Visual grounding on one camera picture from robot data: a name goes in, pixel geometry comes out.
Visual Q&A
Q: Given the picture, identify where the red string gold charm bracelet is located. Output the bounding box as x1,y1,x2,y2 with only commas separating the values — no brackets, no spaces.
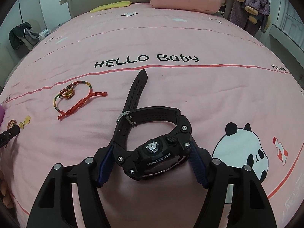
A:
52,80,108,121

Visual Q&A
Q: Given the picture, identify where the purple storage box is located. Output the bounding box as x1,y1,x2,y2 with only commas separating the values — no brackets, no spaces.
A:
0,105,5,124

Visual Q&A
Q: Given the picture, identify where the dark jacket on chair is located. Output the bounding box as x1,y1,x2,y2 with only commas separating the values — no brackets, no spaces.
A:
9,22,39,50

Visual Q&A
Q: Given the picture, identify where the pink printed bed sheet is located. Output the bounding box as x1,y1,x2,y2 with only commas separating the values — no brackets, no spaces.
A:
1,4,303,227

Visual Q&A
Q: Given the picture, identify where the black digital wrist watch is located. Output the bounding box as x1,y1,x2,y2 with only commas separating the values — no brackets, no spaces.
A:
113,70,192,181

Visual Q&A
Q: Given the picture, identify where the small yellow flower charm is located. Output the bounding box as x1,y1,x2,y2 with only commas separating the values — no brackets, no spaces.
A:
19,115,31,129

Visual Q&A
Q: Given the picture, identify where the purple plush clothing pile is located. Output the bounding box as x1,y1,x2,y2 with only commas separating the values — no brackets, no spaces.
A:
222,0,271,36

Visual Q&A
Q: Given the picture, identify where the yellow pillow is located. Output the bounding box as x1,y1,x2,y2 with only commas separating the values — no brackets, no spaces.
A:
90,1,132,13

